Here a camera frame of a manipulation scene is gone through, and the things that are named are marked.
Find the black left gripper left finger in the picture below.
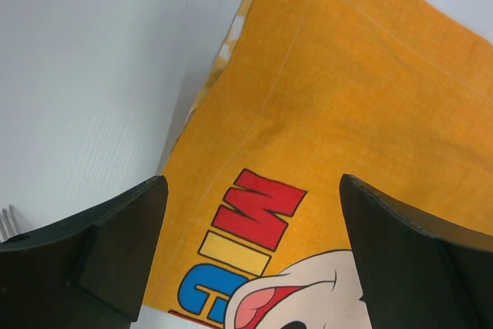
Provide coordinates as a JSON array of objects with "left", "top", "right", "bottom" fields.
[{"left": 1, "top": 176, "right": 169, "bottom": 328}]

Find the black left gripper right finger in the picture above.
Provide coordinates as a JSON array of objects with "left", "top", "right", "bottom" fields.
[{"left": 339, "top": 174, "right": 492, "bottom": 328}]

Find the green handled fork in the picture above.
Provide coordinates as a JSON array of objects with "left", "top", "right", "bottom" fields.
[{"left": 1, "top": 205, "right": 32, "bottom": 243}]

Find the orange cartoon mouse placemat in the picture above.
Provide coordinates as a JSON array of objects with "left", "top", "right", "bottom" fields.
[{"left": 144, "top": 0, "right": 492, "bottom": 328}]

